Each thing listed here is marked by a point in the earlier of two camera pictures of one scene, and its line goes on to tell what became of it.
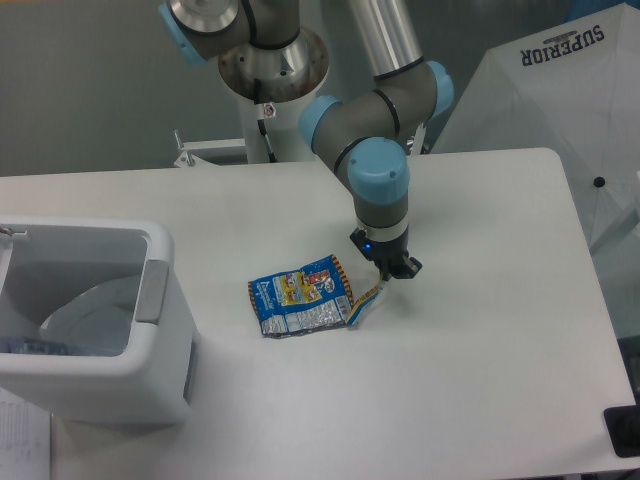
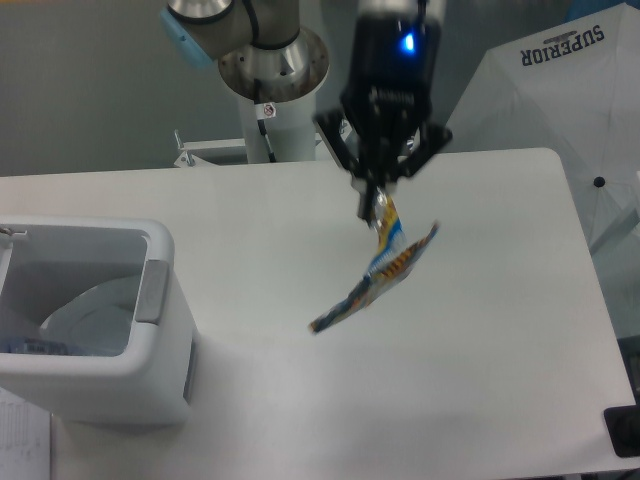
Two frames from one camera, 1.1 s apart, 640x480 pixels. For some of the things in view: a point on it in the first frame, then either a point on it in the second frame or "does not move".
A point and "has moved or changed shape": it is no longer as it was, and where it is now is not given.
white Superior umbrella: (572, 87) does not move
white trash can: (94, 323) does not move
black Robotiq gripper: (388, 255) -> (387, 92)
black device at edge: (623, 426) does not move
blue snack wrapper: (310, 298) has moved or changed shape
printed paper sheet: (25, 439) does not move
